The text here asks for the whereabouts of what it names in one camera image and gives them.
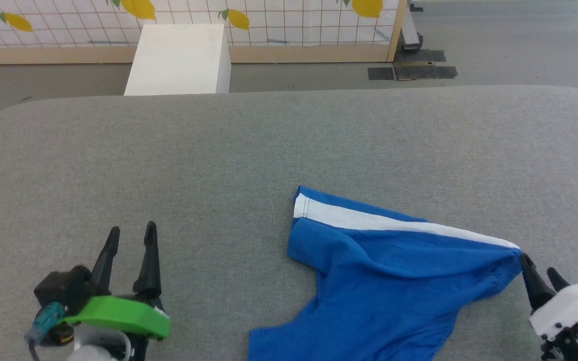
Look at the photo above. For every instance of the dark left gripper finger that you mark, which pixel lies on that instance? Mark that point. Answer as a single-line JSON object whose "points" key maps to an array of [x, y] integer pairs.
{"points": [[106, 265], [149, 271]]}

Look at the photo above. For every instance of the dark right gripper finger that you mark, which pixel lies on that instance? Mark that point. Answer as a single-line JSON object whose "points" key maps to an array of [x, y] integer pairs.
{"points": [[559, 281], [536, 286]]}

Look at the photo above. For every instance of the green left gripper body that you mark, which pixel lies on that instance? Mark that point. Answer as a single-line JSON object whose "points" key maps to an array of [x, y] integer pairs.
{"points": [[118, 313]]}

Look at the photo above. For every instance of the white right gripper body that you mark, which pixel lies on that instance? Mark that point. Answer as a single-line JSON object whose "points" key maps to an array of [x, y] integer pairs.
{"points": [[575, 301]]}

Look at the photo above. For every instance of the blue and white sports garment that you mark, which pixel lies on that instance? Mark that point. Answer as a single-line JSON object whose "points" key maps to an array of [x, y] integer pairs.
{"points": [[394, 291]]}

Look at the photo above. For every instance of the grey fabric sofa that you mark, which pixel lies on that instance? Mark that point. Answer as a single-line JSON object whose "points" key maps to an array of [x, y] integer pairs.
{"points": [[219, 160]]}

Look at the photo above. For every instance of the white box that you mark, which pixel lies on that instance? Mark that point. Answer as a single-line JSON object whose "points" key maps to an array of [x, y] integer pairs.
{"points": [[178, 60]]}

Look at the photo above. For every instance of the grey metal partition foot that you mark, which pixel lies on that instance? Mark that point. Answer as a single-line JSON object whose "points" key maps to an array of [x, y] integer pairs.
{"points": [[410, 35]]}

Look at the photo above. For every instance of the lemon print partition screen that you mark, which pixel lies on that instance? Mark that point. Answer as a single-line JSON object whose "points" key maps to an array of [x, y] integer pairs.
{"points": [[289, 20]]}

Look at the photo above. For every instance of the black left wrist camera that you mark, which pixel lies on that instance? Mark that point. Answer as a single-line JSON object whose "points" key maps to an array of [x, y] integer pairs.
{"points": [[63, 288]]}

